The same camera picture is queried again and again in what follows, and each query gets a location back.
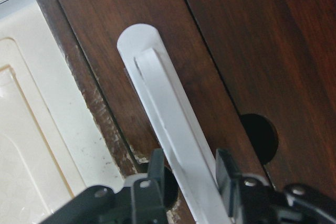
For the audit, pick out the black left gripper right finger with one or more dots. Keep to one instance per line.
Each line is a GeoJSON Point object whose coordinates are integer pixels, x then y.
{"type": "Point", "coordinates": [245, 197]}

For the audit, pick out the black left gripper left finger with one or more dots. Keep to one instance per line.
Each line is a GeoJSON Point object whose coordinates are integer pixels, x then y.
{"type": "Point", "coordinates": [147, 194]}

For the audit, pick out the white drawer handle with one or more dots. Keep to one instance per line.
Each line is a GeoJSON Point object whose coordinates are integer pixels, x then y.
{"type": "Point", "coordinates": [173, 120]}

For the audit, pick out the dark wooden drawer cabinet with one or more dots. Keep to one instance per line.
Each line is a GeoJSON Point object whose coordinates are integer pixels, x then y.
{"type": "Point", "coordinates": [259, 74]}

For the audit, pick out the cream plastic storage box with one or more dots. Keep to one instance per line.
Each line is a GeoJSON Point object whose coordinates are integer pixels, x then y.
{"type": "Point", "coordinates": [51, 148]}

